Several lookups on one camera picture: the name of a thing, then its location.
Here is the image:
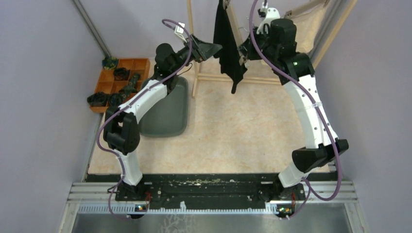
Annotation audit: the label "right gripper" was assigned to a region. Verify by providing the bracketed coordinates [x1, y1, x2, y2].
[239, 27, 277, 64]

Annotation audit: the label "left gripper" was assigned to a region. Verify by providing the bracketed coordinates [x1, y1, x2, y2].
[170, 33, 222, 73]

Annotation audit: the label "black garment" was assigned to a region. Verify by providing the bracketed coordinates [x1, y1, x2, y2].
[213, 0, 247, 94]

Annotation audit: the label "beige cotton underwear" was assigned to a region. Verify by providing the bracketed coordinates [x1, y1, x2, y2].
[291, 4, 328, 54]

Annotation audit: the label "beige clip hanger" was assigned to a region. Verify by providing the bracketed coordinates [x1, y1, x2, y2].
[282, 0, 329, 18]

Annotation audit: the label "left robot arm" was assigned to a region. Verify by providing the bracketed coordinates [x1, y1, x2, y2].
[103, 34, 223, 201]

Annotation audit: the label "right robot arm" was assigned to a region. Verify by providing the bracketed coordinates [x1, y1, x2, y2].
[240, 18, 349, 200]

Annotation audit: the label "dark green plastic bin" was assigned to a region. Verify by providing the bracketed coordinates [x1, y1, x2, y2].
[138, 76, 189, 138]

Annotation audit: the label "orange compartment tray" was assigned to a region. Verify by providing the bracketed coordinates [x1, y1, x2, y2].
[94, 58, 151, 94]

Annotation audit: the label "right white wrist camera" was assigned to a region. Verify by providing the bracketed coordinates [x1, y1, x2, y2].
[257, 3, 280, 34]

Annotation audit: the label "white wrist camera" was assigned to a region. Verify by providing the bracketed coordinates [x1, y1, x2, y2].
[257, 3, 280, 34]
[174, 22, 187, 42]

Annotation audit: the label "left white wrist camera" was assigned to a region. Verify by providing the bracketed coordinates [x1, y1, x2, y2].
[174, 22, 187, 42]

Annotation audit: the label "wooden clothes rack frame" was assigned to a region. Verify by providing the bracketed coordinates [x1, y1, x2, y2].
[192, 0, 358, 98]

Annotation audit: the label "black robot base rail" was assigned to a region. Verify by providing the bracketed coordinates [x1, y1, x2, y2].
[115, 173, 305, 211]

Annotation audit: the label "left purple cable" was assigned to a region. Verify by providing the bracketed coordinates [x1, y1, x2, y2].
[96, 18, 194, 221]

